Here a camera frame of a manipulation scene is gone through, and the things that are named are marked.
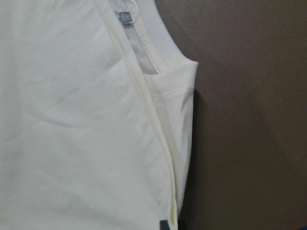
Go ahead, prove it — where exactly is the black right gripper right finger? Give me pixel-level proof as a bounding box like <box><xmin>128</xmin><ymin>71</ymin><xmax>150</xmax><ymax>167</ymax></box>
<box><xmin>178</xmin><ymin>220</ymin><xmax>186</xmax><ymax>230</ymax></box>

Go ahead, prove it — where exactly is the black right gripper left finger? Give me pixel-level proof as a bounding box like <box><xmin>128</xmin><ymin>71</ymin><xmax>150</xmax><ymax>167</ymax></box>
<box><xmin>159</xmin><ymin>221</ymin><xmax>169</xmax><ymax>230</ymax></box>

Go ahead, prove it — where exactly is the cream long-sleeve cat shirt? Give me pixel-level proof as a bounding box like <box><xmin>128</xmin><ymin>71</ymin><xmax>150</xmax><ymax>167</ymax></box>
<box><xmin>0</xmin><ymin>0</ymin><xmax>198</xmax><ymax>230</ymax></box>

